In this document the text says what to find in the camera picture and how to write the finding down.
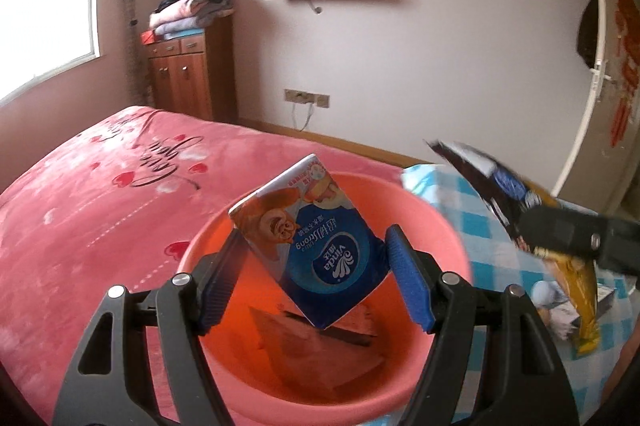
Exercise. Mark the person's right forearm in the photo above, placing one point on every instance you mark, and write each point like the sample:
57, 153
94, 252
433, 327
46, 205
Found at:
627, 371

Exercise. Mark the window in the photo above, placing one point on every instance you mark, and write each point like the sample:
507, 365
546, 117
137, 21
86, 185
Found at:
45, 6

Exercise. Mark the orange packet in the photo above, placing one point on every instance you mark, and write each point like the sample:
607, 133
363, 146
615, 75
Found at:
310, 351

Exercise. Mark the beige wall outlet panel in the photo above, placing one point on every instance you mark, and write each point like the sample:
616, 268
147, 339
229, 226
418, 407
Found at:
306, 98

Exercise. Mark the brown wooden cabinet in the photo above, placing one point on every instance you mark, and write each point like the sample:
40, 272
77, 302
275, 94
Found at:
200, 71

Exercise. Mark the red box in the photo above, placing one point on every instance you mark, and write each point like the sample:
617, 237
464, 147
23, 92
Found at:
148, 37

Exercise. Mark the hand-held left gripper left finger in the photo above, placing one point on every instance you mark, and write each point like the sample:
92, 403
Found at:
220, 293

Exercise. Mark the grey printed paper carton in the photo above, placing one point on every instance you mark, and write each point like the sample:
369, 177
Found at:
555, 306

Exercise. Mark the pink plastic basin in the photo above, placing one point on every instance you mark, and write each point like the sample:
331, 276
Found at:
440, 236

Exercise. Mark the white door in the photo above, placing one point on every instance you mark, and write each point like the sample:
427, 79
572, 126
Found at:
585, 131

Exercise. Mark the yellow black snack bag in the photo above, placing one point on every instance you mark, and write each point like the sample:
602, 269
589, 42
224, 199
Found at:
500, 186

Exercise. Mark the red knot door decoration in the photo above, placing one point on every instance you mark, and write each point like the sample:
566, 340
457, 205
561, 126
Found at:
627, 56

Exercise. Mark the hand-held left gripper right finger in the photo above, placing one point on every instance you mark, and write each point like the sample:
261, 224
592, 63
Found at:
410, 278

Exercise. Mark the blue tissue pack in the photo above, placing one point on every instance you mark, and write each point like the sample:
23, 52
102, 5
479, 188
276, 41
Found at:
320, 256

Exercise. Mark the pink heart print blanket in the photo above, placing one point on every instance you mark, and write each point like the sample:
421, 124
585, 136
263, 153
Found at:
90, 206

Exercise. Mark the grey patterned curtain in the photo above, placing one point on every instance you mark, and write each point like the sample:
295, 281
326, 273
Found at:
132, 6

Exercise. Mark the folded blankets pile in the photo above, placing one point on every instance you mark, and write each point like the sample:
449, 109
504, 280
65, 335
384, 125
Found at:
190, 11

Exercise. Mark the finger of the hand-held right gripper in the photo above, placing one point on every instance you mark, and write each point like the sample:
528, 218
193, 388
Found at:
565, 231

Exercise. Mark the dark bag on door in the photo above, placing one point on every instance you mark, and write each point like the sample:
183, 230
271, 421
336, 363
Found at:
589, 31

